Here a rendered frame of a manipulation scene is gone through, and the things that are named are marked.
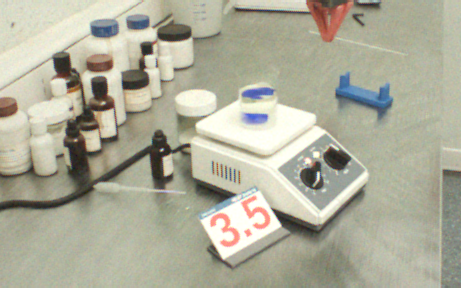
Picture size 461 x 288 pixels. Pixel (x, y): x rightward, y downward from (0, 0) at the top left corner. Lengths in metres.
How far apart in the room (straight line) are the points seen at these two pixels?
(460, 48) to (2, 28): 1.60
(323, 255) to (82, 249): 0.28
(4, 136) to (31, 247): 0.19
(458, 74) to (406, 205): 1.50
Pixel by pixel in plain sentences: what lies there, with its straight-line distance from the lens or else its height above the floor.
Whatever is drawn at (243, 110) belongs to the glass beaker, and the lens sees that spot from 0.79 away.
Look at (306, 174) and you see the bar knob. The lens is 0.76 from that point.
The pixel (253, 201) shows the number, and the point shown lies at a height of 0.78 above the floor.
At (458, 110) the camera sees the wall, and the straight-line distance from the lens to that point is 2.35.
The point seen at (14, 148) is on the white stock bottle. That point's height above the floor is 0.79.
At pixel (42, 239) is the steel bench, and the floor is 0.75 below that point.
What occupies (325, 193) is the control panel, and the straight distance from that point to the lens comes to 0.77.
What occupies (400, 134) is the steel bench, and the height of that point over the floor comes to 0.75.
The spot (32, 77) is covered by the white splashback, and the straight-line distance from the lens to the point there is 1.06.
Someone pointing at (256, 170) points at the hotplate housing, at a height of 0.81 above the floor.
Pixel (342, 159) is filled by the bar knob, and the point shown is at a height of 0.80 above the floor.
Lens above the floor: 1.20
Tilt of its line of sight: 26 degrees down
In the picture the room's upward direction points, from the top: straight up
